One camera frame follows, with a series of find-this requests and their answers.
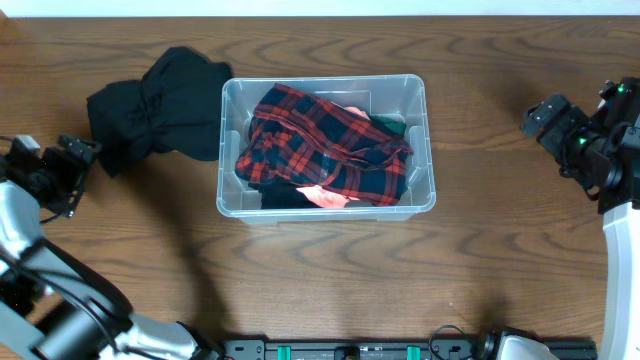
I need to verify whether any clear plastic storage bin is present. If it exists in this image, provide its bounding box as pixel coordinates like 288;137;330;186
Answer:
216;74;436;225

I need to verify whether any large black garment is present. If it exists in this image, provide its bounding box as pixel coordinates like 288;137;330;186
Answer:
87;47;233;177

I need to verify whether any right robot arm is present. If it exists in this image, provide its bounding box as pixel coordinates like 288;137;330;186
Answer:
471;77;639;359

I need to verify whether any black cloth with band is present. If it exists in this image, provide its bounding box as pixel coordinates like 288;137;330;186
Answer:
249;181;318;210

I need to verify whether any red navy plaid shirt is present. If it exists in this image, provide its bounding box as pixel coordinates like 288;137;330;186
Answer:
235;84;413;206

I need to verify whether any black mounting rail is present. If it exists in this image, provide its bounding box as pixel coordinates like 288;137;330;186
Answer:
219;338;599;360

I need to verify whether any dark green folded cloth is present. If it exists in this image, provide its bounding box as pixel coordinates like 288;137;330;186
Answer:
370;115;406;137

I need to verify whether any salmon pink garment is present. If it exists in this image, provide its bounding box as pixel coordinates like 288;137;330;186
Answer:
295;105;372;209

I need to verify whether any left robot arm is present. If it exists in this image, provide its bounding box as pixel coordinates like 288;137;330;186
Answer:
1;135;224;360

